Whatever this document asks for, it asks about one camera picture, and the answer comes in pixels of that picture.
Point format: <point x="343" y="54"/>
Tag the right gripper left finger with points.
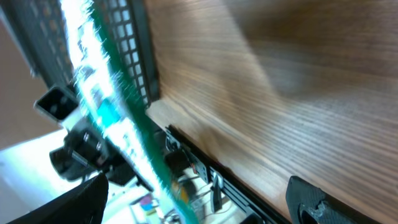
<point x="84" y="204"/>

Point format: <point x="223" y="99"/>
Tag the grey plastic mesh basket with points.
<point x="38" y="29"/>

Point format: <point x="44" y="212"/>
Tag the green 3M gloves packet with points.
<point x="113" y="103"/>

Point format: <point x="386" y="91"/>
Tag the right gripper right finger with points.
<point x="310" y="204"/>

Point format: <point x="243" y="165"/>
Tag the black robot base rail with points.
<point x="184" y="154"/>

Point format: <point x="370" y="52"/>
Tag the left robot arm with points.
<point x="84" y="153"/>

